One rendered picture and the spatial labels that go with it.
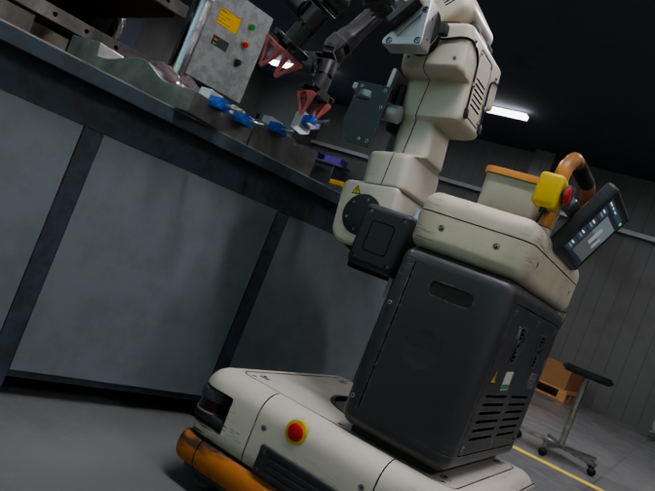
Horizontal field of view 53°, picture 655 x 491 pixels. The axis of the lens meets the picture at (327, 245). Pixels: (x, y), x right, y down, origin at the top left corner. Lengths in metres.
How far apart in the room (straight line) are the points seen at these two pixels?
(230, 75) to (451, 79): 1.42
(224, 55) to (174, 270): 1.27
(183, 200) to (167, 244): 0.13
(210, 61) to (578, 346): 7.79
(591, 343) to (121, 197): 8.55
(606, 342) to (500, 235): 8.47
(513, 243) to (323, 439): 0.54
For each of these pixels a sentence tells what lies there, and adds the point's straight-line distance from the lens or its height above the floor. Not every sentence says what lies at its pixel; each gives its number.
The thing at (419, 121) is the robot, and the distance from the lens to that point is 1.67.
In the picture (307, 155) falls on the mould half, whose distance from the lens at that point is 2.04.
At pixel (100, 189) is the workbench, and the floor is 0.55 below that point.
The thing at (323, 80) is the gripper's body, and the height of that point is 1.10.
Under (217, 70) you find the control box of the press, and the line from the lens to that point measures 2.85.
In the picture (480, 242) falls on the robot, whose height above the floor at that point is 0.74.
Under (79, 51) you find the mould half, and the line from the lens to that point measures 1.99.
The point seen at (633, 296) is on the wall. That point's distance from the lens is 9.78.
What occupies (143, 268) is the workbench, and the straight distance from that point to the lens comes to 1.79.
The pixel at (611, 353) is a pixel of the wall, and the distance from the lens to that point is 9.73.
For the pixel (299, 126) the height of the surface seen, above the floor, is 0.93.
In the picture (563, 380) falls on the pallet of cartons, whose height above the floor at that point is 0.25.
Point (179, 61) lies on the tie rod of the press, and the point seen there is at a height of 1.07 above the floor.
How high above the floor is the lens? 0.60
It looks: 1 degrees up
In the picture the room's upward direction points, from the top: 22 degrees clockwise
